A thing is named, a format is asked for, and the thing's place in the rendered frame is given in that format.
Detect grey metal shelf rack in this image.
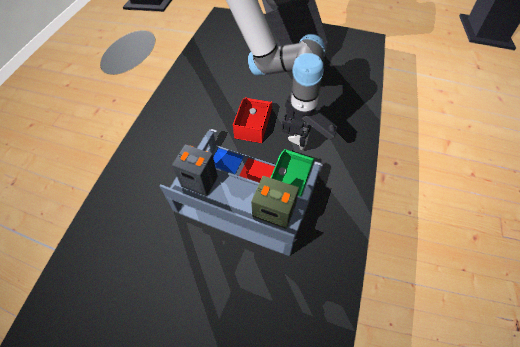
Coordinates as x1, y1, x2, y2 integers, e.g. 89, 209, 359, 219
160, 129, 322, 256

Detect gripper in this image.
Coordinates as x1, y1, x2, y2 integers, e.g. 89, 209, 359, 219
282, 96, 316, 150

